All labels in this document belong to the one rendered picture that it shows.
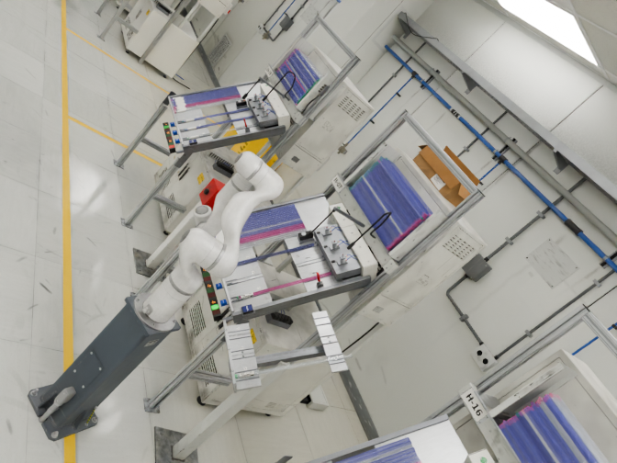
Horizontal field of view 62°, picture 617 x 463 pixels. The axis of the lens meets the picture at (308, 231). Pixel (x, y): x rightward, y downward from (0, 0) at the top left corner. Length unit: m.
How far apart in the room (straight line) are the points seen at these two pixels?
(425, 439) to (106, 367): 1.30
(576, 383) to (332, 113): 2.34
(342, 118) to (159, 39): 3.42
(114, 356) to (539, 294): 2.73
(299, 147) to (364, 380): 1.93
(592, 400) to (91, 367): 1.94
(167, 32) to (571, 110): 4.50
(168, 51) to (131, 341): 5.04
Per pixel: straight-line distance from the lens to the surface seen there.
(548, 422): 2.08
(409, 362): 4.13
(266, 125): 3.63
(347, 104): 3.74
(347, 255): 2.57
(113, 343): 2.24
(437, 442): 2.23
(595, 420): 2.23
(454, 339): 3.98
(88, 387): 2.37
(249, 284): 2.60
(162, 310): 2.09
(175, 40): 6.75
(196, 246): 1.91
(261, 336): 2.77
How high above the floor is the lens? 1.99
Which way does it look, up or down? 19 degrees down
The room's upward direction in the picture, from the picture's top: 46 degrees clockwise
